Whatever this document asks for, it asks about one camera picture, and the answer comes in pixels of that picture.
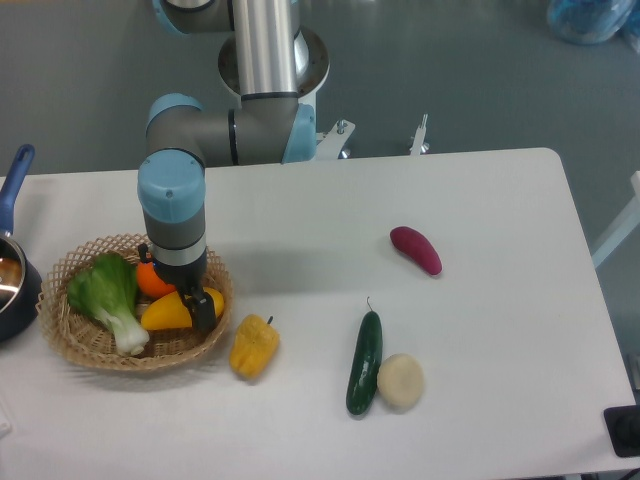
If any black device at edge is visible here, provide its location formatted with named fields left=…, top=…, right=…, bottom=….
left=603, top=405, right=640, bottom=458

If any orange fruit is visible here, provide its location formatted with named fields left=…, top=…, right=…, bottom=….
left=136, top=262, right=176, bottom=299

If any white frame at right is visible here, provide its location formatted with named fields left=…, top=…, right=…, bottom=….
left=591, top=171, right=639, bottom=269

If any dark blue saucepan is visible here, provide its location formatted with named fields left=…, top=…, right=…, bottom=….
left=1, top=144, right=42, bottom=342

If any beige round bun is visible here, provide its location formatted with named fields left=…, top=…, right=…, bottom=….
left=377, top=353, right=426, bottom=411

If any purple sweet potato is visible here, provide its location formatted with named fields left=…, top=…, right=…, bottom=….
left=390, top=226, right=443, bottom=276

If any yellow mango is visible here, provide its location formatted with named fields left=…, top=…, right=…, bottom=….
left=141, top=287, right=225, bottom=331

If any blue plastic bag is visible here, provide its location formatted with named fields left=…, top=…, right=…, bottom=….
left=546, top=0, right=639, bottom=54

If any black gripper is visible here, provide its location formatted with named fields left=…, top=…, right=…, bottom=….
left=138, top=243, right=217, bottom=332

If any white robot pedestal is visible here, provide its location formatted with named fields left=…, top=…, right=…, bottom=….
left=217, top=27, right=431, bottom=161

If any woven wicker basket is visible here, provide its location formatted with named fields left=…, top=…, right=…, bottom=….
left=36, top=233, right=234, bottom=372

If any yellow bell pepper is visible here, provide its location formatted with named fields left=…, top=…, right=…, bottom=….
left=229, top=314, right=280, bottom=380

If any green cucumber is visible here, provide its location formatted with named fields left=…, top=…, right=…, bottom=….
left=345, top=298, right=384, bottom=418

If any green bok choy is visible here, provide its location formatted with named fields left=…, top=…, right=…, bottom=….
left=67, top=253, right=150, bottom=356

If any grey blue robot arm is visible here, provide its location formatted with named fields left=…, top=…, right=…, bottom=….
left=137, top=1, right=316, bottom=332

